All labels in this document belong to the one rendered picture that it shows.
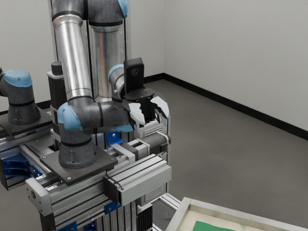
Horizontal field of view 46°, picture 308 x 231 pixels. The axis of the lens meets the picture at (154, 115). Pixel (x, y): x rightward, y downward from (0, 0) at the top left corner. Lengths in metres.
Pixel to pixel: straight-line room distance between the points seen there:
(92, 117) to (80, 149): 0.34
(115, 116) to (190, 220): 0.71
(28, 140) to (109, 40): 0.77
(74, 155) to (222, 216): 0.68
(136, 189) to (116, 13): 0.66
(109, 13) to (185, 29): 4.31
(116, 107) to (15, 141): 0.84
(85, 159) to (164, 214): 1.49
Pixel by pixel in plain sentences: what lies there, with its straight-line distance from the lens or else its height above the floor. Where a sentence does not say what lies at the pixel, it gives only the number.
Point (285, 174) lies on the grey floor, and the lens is 3.79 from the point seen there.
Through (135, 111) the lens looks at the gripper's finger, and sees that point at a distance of 0.81.
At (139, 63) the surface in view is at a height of 1.76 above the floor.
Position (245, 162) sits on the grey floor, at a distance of 3.86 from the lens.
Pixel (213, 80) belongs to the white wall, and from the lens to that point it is 5.22.
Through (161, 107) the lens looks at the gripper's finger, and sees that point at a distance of 0.81.
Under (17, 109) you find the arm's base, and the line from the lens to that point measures 1.78.
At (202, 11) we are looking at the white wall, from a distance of 5.21.
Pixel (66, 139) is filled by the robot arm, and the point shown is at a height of 1.37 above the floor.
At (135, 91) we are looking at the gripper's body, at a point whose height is 1.68.
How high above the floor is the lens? 2.01
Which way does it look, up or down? 25 degrees down
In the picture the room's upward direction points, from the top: straight up
